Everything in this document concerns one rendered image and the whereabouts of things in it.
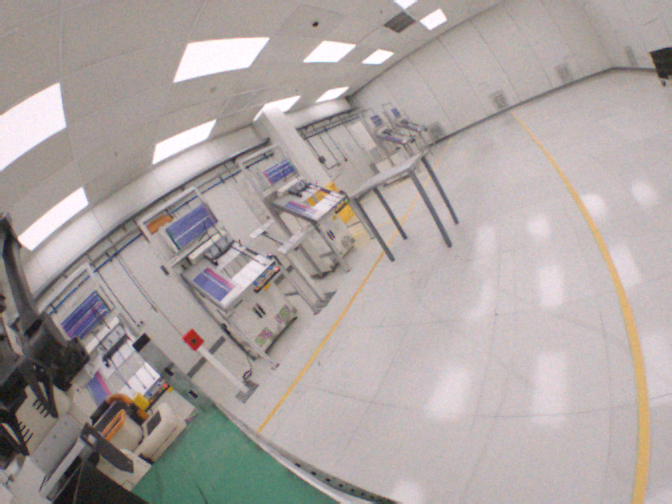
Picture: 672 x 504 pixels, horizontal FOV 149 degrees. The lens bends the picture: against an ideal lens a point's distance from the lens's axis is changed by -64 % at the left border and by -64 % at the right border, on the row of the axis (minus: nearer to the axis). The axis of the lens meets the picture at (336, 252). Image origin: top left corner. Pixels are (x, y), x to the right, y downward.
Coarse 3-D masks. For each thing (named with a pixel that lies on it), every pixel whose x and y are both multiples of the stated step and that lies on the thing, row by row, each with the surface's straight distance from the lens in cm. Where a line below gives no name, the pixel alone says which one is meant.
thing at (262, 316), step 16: (272, 288) 281; (240, 304) 264; (256, 304) 271; (272, 304) 279; (288, 304) 289; (224, 320) 258; (240, 320) 263; (256, 320) 270; (272, 320) 278; (288, 320) 288; (224, 336) 321; (240, 336) 263; (256, 336) 270; (272, 336) 278; (256, 352) 271
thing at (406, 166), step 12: (420, 156) 241; (396, 168) 240; (408, 168) 210; (372, 180) 257; (384, 180) 222; (360, 192) 238; (420, 192) 216; (444, 192) 259; (360, 204) 250; (384, 204) 284; (432, 216) 223; (456, 216) 269; (372, 228) 253; (444, 228) 230; (444, 240) 233
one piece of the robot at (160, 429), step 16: (112, 400) 126; (128, 400) 125; (144, 400) 124; (96, 416) 129; (144, 416) 127; (160, 416) 116; (176, 416) 116; (144, 432) 120; (160, 432) 108; (176, 432) 108; (144, 448) 111; (160, 448) 110
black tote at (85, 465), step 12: (84, 468) 34; (96, 468) 35; (72, 480) 37; (84, 480) 32; (96, 480) 33; (108, 480) 35; (60, 492) 39; (72, 492) 38; (84, 492) 30; (96, 492) 32; (108, 492) 33; (120, 492) 35
